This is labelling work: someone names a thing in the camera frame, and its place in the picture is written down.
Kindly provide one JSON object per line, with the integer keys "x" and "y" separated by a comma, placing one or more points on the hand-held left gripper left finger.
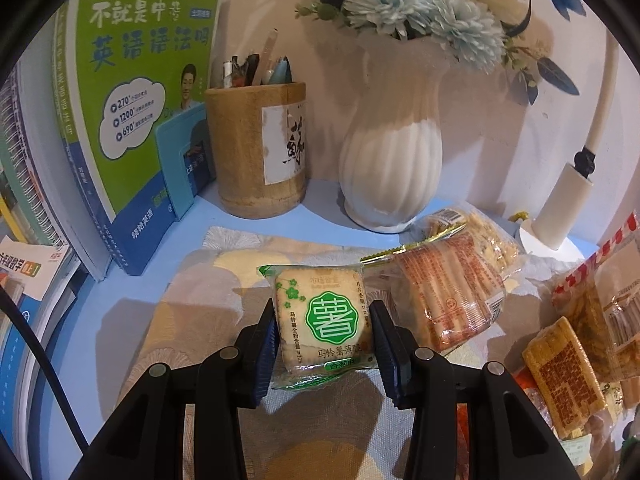
{"x": 265, "y": 355}

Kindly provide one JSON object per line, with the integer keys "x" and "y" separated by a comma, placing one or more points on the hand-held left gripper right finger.
{"x": 387, "y": 355}

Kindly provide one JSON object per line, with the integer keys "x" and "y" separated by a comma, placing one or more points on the green potato cracker packet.
{"x": 330, "y": 320}

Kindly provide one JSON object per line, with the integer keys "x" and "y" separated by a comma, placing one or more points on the cake slice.
{"x": 565, "y": 375}

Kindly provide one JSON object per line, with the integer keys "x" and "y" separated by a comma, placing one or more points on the orange biscuit stick packet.
{"x": 440, "y": 285}

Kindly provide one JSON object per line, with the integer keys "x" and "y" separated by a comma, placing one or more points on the patterned cloth mat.
{"x": 210, "y": 280}

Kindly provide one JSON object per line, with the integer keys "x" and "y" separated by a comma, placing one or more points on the small cracker packet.
{"x": 492, "y": 240}

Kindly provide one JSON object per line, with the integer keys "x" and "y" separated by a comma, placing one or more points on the white ribbed vase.
{"x": 390, "y": 160}

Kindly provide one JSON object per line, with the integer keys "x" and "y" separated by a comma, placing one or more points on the wooden pen holder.
{"x": 235, "y": 150}

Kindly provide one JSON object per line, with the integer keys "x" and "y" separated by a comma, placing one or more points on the clear snack packet green label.
{"x": 575, "y": 452}

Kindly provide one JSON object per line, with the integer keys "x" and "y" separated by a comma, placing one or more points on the small blue card box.
{"x": 175, "y": 160}

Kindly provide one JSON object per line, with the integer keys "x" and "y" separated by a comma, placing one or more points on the red white snack bag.
{"x": 600, "y": 310}

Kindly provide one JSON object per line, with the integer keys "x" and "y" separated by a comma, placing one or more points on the white desk lamp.
{"x": 560, "y": 205}

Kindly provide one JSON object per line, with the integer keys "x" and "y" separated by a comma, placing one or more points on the blue book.
{"x": 30, "y": 385}

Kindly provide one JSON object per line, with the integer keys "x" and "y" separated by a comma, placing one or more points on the white orange textbook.
{"x": 30, "y": 265}

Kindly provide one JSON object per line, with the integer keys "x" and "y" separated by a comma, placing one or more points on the grey green book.
{"x": 75, "y": 160}

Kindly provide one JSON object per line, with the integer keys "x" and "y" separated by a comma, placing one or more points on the white marker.
{"x": 228, "y": 74}

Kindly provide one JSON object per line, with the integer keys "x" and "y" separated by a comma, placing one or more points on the spiral bound notebook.
{"x": 25, "y": 160}

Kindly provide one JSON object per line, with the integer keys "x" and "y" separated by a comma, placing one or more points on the green study book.
{"x": 145, "y": 35}

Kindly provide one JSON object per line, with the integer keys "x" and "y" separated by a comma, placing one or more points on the artificial blue flower bouquet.
{"x": 390, "y": 5}

